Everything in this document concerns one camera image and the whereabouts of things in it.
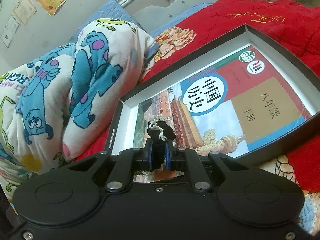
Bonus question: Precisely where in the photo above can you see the black crochet scrunchie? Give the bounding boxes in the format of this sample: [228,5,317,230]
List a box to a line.
[145,115,176,171]

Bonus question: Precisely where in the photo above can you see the blue monster print comforter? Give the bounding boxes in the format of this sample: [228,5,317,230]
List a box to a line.
[1,18,158,200]

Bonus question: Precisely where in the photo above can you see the Chinese history textbook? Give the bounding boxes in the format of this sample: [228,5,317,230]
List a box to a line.
[132,44,315,157]

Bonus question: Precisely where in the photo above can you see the black shallow cardboard box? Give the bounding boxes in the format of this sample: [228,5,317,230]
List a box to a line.
[105,25,319,165]

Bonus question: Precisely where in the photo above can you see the white certificate on wall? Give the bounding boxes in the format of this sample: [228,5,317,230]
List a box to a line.
[1,15,20,48]

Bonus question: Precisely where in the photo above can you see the framed certificate on wall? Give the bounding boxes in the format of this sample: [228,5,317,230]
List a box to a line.
[12,0,36,25]

